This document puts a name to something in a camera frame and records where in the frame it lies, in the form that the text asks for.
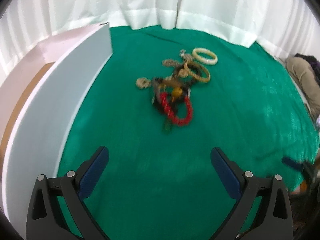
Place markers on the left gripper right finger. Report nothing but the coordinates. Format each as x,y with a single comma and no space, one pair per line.
273,219

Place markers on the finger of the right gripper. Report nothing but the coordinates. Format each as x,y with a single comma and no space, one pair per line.
297,166

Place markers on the beige folded clothing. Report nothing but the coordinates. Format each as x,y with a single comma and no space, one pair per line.
304,76

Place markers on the dark purple clothing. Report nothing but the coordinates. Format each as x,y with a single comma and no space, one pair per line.
311,60

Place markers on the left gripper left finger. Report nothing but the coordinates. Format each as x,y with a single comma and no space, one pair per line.
45,219

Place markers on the white cardboard box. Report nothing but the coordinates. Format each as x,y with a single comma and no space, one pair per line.
39,102

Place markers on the green patterned table cloth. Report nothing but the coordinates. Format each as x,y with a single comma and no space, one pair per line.
159,182

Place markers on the white jade bangle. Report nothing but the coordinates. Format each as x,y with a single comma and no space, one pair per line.
205,56

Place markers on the gold chain bangle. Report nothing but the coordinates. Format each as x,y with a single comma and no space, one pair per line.
197,71

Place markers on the white curtain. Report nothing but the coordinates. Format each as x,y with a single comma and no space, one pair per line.
282,27

